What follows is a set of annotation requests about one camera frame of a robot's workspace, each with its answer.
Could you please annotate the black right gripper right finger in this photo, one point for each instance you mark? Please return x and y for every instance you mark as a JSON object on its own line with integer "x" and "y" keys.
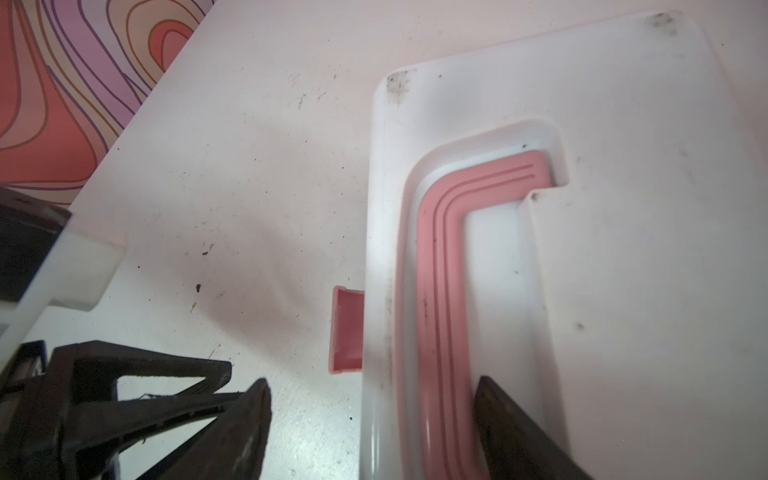
{"x": 514, "y": 446}

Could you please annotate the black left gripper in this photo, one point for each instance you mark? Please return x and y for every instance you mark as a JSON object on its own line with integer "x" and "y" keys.
{"x": 51, "y": 257}

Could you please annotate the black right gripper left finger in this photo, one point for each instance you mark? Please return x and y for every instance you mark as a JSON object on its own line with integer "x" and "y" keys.
{"x": 231, "y": 447}

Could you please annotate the white and blue tool box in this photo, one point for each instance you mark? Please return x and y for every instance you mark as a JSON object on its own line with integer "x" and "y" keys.
{"x": 581, "y": 216}

